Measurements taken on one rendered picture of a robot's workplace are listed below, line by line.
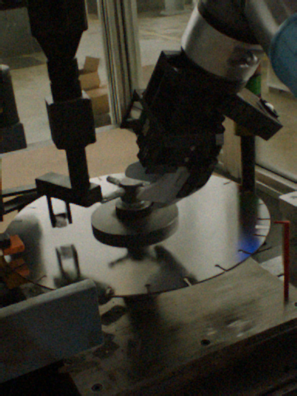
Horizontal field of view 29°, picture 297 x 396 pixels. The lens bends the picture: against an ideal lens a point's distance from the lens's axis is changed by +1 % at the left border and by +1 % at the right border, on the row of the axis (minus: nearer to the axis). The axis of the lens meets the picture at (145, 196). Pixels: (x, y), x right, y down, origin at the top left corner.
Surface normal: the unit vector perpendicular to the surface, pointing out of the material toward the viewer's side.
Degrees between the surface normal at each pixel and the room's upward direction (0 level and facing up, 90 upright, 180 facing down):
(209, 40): 91
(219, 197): 0
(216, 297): 0
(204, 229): 0
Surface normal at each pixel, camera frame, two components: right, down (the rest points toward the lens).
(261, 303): -0.09, -0.91
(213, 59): -0.35, 0.58
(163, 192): 0.39, 0.77
